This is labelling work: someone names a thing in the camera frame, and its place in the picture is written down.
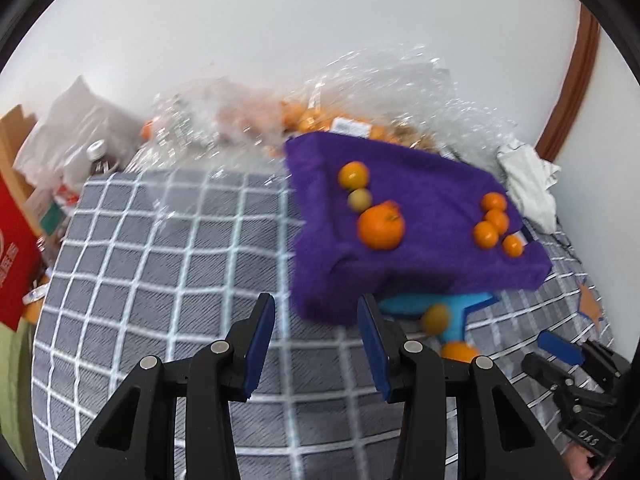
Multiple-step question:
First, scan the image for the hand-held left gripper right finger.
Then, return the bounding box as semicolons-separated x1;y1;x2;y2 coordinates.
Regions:
357;293;574;480

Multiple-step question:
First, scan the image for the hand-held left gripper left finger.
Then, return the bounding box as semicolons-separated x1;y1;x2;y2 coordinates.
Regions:
57;293;277;480

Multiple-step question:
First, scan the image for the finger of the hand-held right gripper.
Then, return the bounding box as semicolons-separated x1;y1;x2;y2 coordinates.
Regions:
521;352;618;409
537;330;632;378

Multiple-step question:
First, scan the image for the large orange with stem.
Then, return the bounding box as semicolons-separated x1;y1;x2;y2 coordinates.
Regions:
357;200;406;251

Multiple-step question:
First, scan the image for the brownish-yellow longan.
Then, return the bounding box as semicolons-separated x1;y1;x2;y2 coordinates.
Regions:
347;188;373;213

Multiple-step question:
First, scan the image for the medium orange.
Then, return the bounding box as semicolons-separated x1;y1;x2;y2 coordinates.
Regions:
338;161;371;192

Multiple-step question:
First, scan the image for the clear plastic longan bag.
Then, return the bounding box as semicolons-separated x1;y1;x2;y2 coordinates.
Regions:
390;94;522;173

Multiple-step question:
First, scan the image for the clear labelled plastic bag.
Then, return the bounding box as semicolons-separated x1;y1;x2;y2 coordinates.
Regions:
285;44;453;153

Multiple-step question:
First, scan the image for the person's right hand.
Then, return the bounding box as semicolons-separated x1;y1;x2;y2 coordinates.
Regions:
560;441;612;480

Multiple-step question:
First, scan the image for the orange star-shaped patch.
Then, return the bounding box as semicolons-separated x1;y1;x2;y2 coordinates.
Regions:
577;282;607;333

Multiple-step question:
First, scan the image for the yellow round fruit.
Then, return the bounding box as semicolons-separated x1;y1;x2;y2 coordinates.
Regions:
421;304;453;336

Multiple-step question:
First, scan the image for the orange round fruit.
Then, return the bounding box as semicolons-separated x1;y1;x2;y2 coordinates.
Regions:
441;341;478;364

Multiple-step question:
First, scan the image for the blue T-shaped object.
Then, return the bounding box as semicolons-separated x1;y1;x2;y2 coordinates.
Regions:
379;291;501;348

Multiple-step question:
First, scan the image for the purple towel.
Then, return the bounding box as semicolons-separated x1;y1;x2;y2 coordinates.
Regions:
283;132;553;327

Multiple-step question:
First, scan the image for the grey grid bedsheet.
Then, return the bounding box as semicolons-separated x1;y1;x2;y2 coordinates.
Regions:
29;160;628;480

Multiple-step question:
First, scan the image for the white cloth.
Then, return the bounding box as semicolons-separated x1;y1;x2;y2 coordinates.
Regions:
496;141;562;235

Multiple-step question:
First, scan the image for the pile of bagged longans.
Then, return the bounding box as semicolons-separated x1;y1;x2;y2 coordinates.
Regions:
390;124;442;155

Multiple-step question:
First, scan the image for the pile of bagged kumquats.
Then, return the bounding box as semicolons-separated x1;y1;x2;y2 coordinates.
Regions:
279;100;396;143

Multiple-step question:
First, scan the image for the white and green carton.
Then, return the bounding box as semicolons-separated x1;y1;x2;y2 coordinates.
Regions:
25;184;81;238

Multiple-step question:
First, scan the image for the white-capped bottle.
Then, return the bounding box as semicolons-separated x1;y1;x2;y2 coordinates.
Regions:
85;139;118;173

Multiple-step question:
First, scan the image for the green blanket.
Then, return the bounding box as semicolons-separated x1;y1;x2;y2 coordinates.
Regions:
0;324;37;467

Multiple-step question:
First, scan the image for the red cardboard box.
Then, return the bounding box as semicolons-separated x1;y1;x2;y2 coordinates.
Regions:
0;104;57;332

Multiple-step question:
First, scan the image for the white plastic bag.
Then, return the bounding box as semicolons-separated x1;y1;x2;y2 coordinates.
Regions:
12;75;147;192

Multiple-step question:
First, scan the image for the brown wooden door frame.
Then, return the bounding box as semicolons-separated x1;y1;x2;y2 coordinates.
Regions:
534;2;602;163

